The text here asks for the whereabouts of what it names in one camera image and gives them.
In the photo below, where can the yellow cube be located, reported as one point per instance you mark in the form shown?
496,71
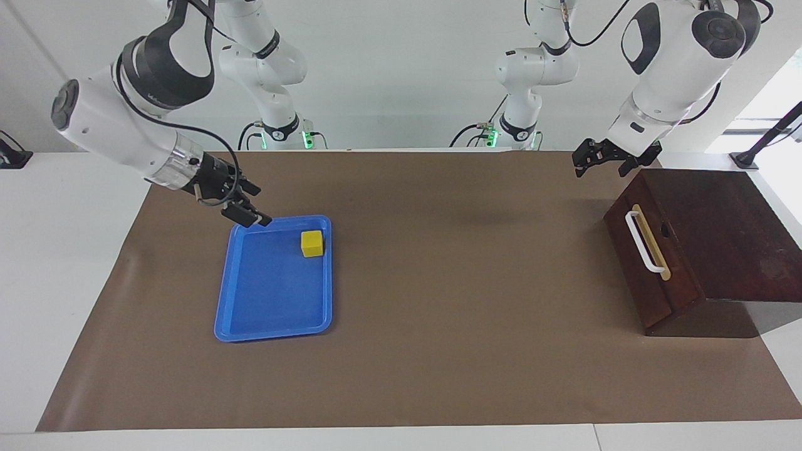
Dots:
312,244

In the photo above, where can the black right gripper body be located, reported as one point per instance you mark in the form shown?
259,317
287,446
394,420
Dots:
219,178

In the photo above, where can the black clamp mount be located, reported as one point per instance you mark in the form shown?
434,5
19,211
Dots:
12,158

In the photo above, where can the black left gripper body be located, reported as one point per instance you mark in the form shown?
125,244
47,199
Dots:
620,152

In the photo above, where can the dark brown wooden cabinet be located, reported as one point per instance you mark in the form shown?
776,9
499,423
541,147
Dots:
733,238

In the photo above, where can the black camera stand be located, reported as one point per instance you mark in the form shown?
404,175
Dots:
744,160

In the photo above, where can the brown table mat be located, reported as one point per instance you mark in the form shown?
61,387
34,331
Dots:
438,282

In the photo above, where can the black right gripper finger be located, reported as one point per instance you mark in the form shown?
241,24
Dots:
247,217
249,188

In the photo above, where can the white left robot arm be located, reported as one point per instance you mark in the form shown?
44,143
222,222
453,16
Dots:
670,69

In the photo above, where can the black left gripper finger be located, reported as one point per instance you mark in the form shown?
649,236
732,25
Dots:
582,161
634,168

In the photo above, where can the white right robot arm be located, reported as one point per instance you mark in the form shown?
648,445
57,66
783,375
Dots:
119,131

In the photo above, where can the blue plastic tray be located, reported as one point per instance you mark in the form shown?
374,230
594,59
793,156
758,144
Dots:
269,294

